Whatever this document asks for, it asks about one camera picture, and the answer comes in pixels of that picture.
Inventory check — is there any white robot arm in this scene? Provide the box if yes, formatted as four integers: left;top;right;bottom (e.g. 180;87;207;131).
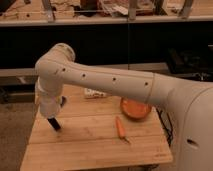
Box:
35;43;213;171

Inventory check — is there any black eraser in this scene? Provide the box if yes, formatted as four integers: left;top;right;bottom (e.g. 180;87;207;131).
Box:
48;118;61;131

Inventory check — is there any white power strip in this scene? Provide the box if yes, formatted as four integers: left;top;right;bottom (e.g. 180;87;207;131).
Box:
84;88;107;99

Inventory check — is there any blue cloth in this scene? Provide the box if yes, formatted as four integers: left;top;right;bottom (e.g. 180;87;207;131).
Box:
61;96;66;107

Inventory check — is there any orange carrot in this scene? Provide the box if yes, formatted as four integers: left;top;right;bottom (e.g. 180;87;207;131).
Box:
115;116;131;144

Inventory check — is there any wooden table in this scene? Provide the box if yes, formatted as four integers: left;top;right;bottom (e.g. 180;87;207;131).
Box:
20;85;173;171

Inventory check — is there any black cable bundle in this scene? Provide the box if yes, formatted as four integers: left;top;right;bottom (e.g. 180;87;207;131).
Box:
155;107;175;148

